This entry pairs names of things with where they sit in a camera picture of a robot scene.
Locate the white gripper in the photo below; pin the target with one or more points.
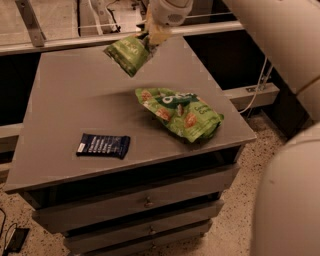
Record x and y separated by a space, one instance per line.
170 10

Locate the green jalapeno chip bag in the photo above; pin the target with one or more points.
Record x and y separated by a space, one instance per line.
131 52

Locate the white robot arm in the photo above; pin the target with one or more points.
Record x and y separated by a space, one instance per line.
286 214

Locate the green rice chip bag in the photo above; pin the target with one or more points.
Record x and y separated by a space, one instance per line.
184 114

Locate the dark blue snack bar wrapper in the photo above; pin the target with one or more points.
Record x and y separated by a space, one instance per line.
103 146

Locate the grey drawer cabinet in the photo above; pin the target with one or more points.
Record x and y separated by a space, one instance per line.
120 164

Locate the top grey drawer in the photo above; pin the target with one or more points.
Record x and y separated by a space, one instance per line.
66 217

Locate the grey drawer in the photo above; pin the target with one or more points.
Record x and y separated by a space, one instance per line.
66 217
119 232
151 242

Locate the bottom grey drawer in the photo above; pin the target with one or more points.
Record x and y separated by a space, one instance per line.
151 242

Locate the middle grey drawer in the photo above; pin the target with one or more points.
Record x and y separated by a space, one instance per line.
119 232

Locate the black device on floor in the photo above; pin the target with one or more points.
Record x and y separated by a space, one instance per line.
16 241

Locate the metal railing frame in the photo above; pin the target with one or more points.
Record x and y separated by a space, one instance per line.
34 26

